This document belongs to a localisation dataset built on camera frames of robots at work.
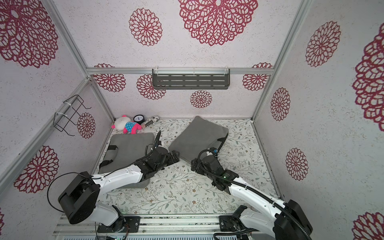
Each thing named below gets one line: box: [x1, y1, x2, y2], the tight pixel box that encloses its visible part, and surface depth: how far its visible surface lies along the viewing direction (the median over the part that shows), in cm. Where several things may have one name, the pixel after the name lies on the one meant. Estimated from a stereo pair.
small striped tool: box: [140, 115, 160, 128], surface depth 118 cm
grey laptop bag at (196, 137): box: [168, 116, 229, 164], surface depth 108 cm
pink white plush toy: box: [111, 115, 142, 135], surface depth 112 cm
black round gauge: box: [133, 114, 145, 125], surface depth 119 cm
